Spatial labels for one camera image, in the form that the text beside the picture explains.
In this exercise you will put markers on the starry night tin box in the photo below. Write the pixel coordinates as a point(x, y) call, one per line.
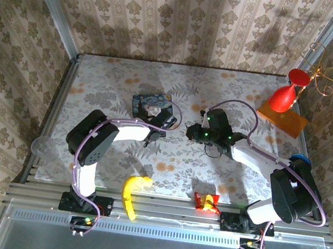
point(145, 100)

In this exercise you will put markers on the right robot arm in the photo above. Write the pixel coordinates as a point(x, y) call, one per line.
point(286, 195)

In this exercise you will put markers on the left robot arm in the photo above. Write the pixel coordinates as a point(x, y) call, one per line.
point(90, 142)

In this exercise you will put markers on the floral patterned table mat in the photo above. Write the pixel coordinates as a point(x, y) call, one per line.
point(179, 169)

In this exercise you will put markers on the yellow banana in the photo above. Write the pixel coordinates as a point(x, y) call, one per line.
point(129, 193)

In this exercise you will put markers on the red snack packet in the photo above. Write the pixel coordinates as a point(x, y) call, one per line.
point(206, 203)

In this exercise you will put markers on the red goblet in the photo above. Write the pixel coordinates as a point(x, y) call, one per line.
point(280, 99)

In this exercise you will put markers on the orange rectangular block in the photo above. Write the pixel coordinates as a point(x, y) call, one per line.
point(292, 124)

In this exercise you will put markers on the blue disc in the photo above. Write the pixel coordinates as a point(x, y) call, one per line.
point(301, 157)

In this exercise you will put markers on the small connector board with LED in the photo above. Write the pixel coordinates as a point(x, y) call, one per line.
point(86, 220)

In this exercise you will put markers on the clear plastic cup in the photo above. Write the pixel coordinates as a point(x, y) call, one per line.
point(41, 145)

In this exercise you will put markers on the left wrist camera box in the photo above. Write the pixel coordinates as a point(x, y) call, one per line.
point(165, 119)

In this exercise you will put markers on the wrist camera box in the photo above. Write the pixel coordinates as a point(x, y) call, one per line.
point(165, 119)
point(219, 119)

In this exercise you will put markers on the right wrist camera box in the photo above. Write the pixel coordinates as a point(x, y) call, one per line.
point(219, 119)

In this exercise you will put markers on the aluminium frame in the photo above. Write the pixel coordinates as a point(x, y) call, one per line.
point(173, 213)

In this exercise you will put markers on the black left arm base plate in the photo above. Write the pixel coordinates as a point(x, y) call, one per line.
point(103, 206)

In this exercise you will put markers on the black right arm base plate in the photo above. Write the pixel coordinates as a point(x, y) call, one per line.
point(227, 223)

